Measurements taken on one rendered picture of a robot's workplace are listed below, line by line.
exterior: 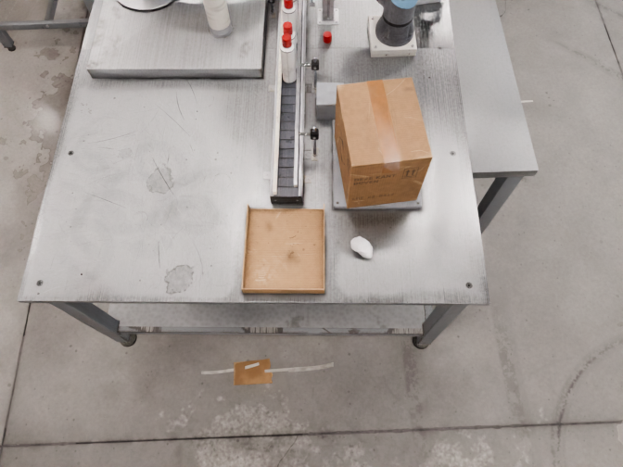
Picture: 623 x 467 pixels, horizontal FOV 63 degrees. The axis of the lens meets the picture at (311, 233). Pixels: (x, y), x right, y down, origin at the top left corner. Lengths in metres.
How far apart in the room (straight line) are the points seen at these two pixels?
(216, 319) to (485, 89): 1.44
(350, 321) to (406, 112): 1.00
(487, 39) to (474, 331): 1.29
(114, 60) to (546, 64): 2.45
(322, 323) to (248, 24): 1.27
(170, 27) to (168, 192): 0.72
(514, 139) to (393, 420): 1.29
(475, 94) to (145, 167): 1.26
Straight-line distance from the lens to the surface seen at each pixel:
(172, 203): 1.81
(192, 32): 2.19
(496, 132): 2.00
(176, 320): 2.30
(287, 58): 1.87
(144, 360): 2.54
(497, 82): 2.14
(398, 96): 1.63
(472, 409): 2.47
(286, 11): 1.98
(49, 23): 3.54
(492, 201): 2.16
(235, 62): 2.06
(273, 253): 1.66
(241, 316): 2.25
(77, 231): 1.88
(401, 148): 1.52
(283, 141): 1.81
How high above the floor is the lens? 2.37
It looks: 66 degrees down
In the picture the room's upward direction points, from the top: 2 degrees counter-clockwise
